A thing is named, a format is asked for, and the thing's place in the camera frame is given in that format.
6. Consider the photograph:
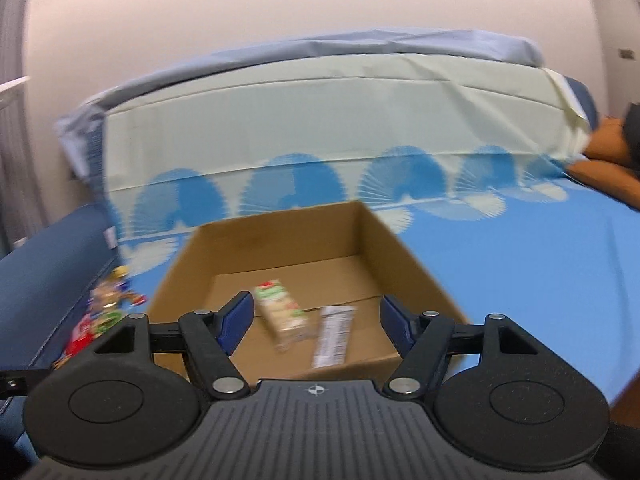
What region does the white snack bar packet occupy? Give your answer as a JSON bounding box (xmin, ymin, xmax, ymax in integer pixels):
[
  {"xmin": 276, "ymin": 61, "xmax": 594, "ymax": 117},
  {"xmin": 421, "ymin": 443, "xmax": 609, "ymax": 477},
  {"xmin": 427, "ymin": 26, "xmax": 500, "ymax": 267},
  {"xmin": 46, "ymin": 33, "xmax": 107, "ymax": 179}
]
[{"xmin": 311, "ymin": 305, "xmax": 357, "ymax": 369}]

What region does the grey curtain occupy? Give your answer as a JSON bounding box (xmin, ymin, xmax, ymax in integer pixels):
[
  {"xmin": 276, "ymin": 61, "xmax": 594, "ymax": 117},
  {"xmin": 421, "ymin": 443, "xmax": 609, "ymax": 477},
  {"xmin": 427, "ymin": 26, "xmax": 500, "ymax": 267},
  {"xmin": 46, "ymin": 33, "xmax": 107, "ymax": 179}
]
[{"xmin": 0, "ymin": 0, "xmax": 51, "ymax": 257}]

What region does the blue fabric sofa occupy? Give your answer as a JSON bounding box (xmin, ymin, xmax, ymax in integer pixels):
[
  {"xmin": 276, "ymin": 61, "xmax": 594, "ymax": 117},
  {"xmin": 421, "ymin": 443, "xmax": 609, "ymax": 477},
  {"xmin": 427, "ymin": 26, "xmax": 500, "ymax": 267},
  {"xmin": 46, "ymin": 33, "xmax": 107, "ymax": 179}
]
[{"xmin": 0, "ymin": 200, "xmax": 126, "ymax": 376}]

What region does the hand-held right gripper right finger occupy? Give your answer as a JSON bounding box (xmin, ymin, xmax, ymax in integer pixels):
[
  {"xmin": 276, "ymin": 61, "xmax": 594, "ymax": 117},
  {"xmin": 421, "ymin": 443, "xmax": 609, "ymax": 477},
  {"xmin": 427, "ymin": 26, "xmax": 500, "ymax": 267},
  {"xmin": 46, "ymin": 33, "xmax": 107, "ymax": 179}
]
[{"xmin": 379, "ymin": 296, "xmax": 546, "ymax": 402}]

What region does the brown cardboard box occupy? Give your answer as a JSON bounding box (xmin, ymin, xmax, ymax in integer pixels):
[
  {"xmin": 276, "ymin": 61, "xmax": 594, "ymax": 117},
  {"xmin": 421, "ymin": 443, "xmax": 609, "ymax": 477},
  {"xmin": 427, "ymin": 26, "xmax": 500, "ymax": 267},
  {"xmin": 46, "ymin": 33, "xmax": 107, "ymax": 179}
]
[{"xmin": 149, "ymin": 200, "xmax": 471, "ymax": 381}]

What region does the red packet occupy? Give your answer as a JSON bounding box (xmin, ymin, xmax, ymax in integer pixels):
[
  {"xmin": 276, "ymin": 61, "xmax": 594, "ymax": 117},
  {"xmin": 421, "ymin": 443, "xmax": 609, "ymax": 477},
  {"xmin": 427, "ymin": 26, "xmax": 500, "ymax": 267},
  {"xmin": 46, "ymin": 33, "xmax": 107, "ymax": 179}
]
[{"xmin": 52, "ymin": 265, "xmax": 150, "ymax": 368}]

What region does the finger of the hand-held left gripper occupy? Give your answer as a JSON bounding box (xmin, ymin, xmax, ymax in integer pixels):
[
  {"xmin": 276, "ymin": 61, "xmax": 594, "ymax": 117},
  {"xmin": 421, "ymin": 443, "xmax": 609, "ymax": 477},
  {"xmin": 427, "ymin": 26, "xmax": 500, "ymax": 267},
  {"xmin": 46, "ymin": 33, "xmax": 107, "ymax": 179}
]
[{"xmin": 0, "ymin": 367, "xmax": 52, "ymax": 397}]

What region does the green snack box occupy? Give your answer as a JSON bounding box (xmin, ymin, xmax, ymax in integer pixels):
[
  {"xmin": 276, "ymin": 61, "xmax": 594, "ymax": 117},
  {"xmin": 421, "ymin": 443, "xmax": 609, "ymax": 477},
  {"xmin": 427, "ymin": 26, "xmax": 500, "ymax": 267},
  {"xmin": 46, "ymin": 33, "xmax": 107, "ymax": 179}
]
[{"xmin": 251, "ymin": 281, "xmax": 311, "ymax": 352}]

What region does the blue fan-print bed sheet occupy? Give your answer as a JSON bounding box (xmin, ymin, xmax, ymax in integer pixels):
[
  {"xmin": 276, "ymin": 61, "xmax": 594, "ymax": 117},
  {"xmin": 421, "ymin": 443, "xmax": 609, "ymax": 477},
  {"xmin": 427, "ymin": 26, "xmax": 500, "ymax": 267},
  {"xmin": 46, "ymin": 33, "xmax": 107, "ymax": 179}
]
[{"xmin": 10, "ymin": 52, "xmax": 640, "ymax": 461}]

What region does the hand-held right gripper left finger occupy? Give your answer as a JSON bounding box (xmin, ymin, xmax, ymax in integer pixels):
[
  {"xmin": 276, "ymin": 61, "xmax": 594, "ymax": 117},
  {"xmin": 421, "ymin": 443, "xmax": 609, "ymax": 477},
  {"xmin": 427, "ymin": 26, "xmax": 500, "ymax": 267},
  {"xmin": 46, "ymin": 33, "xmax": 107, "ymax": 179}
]
[{"xmin": 92, "ymin": 291, "xmax": 257, "ymax": 402}]

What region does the orange cushion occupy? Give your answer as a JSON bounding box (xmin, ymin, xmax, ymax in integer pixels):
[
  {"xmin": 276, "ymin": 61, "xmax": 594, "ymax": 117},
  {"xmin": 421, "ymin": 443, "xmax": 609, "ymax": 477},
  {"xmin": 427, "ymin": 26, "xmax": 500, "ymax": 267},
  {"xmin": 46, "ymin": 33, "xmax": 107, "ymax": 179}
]
[
  {"xmin": 584, "ymin": 116, "xmax": 640, "ymax": 167},
  {"xmin": 566, "ymin": 157, "xmax": 640, "ymax": 212}
]

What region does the dark cloth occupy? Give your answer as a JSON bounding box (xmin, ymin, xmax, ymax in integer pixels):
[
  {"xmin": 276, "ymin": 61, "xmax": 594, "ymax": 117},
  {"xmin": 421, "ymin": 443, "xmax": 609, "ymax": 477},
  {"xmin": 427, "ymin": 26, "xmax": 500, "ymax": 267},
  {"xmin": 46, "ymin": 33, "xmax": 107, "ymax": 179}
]
[{"xmin": 621, "ymin": 101, "xmax": 640, "ymax": 177}]

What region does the white window frame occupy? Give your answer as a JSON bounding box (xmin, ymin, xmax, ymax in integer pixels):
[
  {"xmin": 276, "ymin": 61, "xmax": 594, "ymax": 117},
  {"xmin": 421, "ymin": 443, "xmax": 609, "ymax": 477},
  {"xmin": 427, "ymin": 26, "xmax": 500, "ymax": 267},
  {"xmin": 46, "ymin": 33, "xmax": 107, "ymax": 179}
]
[{"xmin": 0, "ymin": 76, "xmax": 31, "ymax": 107}]

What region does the light blue duvet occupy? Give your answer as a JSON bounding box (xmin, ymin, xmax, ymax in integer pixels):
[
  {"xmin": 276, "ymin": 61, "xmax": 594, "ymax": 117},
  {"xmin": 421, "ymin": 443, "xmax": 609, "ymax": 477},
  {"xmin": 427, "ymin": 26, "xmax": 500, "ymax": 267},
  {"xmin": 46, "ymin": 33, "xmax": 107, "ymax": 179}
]
[{"xmin": 54, "ymin": 27, "xmax": 546, "ymax": 196}]

